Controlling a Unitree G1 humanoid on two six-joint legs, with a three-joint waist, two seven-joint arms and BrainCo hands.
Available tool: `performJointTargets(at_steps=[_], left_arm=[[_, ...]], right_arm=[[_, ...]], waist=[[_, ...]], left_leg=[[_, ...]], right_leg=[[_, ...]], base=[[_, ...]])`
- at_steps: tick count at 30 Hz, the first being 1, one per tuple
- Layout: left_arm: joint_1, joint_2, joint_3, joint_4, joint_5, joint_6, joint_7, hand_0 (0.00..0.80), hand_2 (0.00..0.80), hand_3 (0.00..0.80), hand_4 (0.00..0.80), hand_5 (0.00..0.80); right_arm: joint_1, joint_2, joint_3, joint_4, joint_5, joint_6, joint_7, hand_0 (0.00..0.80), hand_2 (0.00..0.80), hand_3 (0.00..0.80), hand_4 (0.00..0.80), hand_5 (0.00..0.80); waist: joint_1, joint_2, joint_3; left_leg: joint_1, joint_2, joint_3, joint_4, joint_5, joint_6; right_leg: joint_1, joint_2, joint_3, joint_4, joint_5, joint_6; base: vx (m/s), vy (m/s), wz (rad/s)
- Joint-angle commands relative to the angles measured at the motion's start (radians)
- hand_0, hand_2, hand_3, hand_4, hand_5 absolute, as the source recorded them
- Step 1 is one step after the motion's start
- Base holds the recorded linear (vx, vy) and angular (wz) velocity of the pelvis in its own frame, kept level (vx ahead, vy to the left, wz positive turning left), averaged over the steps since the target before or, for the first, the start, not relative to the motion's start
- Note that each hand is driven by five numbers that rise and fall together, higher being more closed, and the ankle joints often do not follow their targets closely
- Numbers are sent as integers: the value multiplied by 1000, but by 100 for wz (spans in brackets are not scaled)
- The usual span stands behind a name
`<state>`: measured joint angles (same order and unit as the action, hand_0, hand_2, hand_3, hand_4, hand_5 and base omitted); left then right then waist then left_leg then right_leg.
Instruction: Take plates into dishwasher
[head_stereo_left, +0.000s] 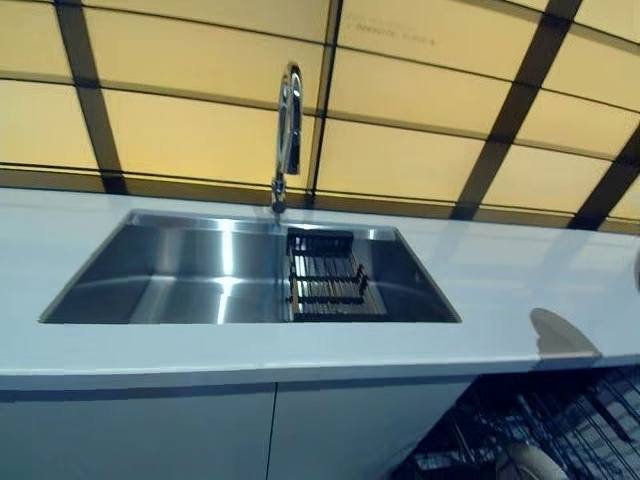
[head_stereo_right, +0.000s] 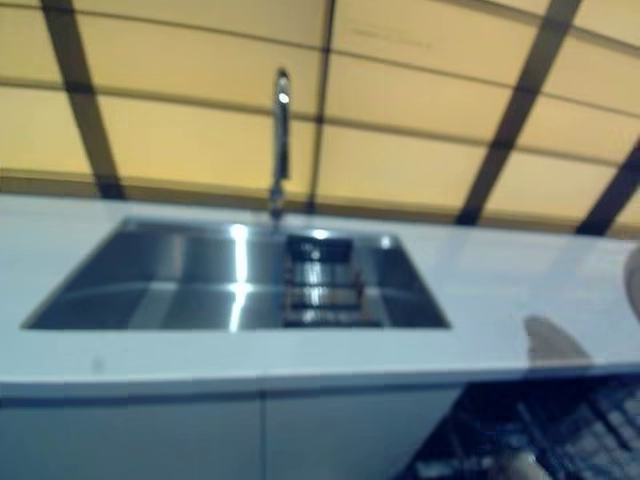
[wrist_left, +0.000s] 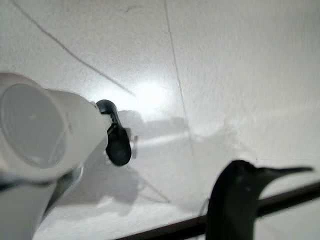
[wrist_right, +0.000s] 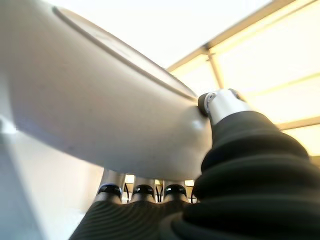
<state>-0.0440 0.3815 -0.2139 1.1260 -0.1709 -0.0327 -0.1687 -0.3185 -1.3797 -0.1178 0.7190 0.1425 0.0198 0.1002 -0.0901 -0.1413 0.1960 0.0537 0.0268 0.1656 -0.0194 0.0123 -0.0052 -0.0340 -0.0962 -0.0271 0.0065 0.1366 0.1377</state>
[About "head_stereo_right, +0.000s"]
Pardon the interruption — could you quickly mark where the chrome gooseneck kitchen faucet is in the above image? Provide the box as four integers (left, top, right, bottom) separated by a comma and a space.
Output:
269, 66, 294, 225

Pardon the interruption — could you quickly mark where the narrow white cabinet door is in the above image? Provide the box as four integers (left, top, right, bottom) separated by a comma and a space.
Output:
262, 385, 462, 480

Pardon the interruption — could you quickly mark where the black wire dishwasher basket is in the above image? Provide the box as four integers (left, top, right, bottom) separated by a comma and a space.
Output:
393, 373, 640, 480

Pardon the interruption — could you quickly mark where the wide white cabinet door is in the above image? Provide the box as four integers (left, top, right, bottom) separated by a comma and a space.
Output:
0, 393, 267, 480

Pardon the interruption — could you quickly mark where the black dish drying rack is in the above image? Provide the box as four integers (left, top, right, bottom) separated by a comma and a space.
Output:
283, 234, 372, 330

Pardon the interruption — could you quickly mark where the stainless steel sink basin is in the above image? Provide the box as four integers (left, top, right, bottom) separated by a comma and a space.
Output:
20, 215, 452, 333

